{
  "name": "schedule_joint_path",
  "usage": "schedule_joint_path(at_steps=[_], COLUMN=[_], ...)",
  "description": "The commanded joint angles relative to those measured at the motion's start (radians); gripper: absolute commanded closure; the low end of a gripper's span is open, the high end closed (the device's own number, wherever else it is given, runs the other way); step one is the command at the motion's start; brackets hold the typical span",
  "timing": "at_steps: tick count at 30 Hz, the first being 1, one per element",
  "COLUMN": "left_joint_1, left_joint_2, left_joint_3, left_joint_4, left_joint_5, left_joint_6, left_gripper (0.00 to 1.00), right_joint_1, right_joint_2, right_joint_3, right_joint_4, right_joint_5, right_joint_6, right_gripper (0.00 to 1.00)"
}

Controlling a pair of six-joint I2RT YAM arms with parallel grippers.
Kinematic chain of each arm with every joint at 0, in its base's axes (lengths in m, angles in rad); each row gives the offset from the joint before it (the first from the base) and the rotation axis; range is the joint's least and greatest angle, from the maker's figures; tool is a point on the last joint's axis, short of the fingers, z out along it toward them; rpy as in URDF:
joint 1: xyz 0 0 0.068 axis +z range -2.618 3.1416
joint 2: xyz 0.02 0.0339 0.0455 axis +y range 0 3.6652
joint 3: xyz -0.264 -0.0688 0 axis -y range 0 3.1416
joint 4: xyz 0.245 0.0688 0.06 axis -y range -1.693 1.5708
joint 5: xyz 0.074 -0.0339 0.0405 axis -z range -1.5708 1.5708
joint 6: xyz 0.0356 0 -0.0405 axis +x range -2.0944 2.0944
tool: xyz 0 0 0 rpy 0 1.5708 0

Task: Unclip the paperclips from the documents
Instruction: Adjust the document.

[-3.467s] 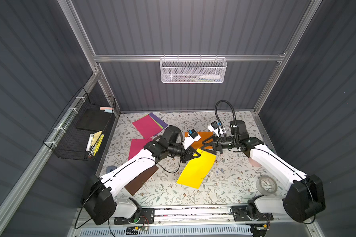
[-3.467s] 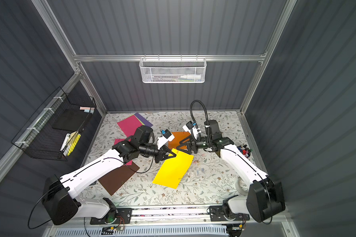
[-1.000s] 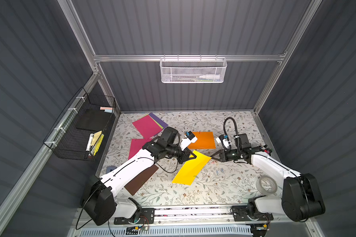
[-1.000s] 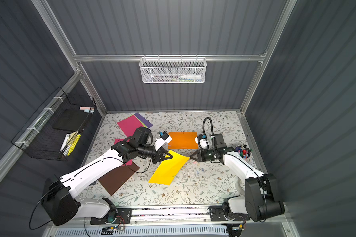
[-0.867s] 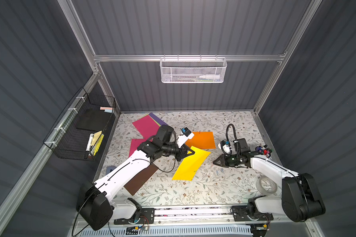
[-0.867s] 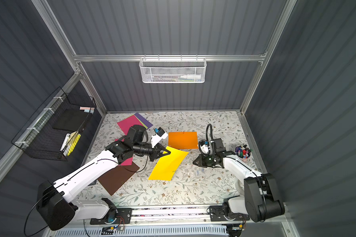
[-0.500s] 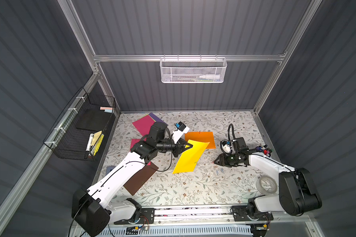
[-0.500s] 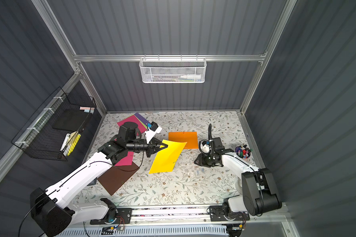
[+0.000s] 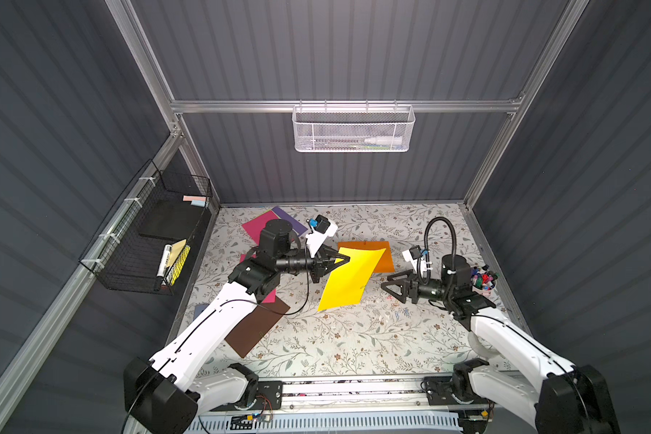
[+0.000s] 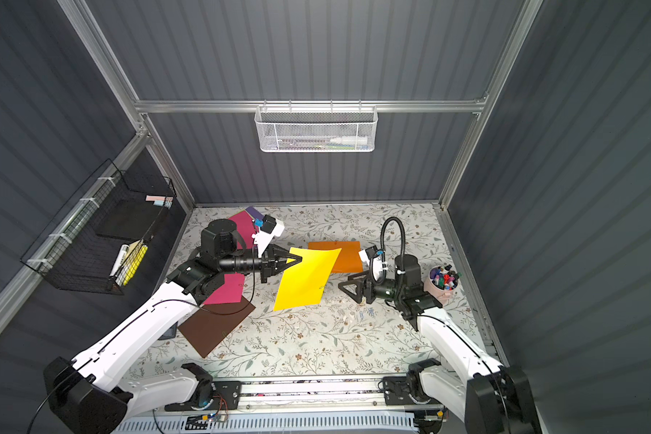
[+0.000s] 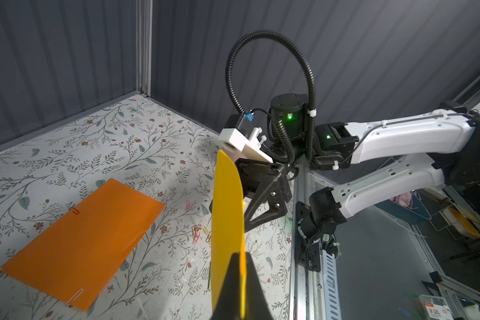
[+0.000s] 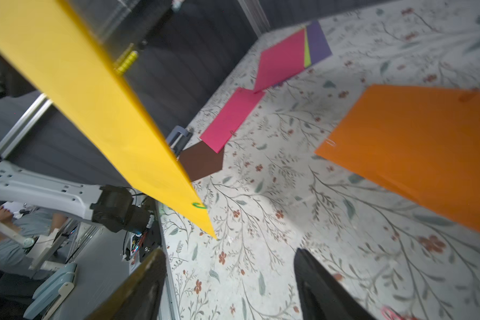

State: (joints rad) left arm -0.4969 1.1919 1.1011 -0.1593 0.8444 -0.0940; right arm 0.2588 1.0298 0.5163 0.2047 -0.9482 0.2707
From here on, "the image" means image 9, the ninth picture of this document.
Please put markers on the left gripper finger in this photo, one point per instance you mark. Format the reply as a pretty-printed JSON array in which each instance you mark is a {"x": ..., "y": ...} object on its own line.
[
  {"x": 328, "y": 266},
  {"x": 334, "y": 255}
]

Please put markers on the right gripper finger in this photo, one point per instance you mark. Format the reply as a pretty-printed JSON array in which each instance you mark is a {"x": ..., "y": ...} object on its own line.
[
  {"x": 399, "y": 292},
  {"x": 400, "y": 279}
]

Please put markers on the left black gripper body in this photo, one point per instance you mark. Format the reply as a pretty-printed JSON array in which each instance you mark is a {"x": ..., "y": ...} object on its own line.
[{"x": 319, "y": 260}]

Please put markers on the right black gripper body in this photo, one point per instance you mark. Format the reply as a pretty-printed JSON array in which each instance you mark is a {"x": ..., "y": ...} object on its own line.
[{"x": 408, "y": 289}]

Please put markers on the orange paper sheet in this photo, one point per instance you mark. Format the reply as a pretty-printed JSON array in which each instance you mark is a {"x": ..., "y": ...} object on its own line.
[{"x": 385, "y": 264}]

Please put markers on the yellow paper sheet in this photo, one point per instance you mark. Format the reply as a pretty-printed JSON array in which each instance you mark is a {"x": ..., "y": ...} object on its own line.
[{"x": 345, "y": 285}]

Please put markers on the purple paper sheet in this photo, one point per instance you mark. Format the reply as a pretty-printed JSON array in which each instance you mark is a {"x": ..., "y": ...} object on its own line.
[{"x": 297, "y": 226}]

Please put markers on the magenta paper sheet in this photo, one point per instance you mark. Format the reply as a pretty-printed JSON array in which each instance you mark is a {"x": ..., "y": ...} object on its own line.
[
  {"x": 254, "y": 227},
  {"x": 268, "y": 297}
]

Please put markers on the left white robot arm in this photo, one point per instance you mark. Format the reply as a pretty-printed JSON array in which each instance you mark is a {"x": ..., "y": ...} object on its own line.
[{"x": 162, "y": 393}]

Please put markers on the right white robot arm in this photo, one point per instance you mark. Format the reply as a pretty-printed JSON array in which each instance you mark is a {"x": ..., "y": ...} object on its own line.
[{"x": 512, "y": 369}]

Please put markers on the clear tape roll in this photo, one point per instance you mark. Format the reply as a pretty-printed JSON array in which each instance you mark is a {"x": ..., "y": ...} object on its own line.
[{"x": 478, "y": 347}]

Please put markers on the brown paper sheet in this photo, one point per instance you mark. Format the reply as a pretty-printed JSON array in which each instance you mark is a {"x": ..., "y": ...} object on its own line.
[{"x": 255, "y": 326}]

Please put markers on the white glue bottle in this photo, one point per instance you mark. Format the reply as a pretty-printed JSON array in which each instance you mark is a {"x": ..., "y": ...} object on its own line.
[{"x": 384, "y": 142}]

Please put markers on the yellow highlighter markers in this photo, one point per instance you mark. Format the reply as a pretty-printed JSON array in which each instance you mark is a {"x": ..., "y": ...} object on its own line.
[{"x": 176, "y": 261}]

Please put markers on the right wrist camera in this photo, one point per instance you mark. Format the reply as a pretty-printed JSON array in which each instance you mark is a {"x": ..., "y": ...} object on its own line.
[{"x": 416, "y": 257}]

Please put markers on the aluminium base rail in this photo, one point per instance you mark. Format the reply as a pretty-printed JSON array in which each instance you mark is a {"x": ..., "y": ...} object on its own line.
[{"x": 377, "y": 404}]

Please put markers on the white wire mesh basket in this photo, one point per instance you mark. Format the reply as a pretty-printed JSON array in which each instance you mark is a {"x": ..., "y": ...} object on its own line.
[{"x": 322, "y": 128}]

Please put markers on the black wire basket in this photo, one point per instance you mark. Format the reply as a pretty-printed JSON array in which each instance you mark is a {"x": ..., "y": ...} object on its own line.
[{"x": 163, "y": 208}]

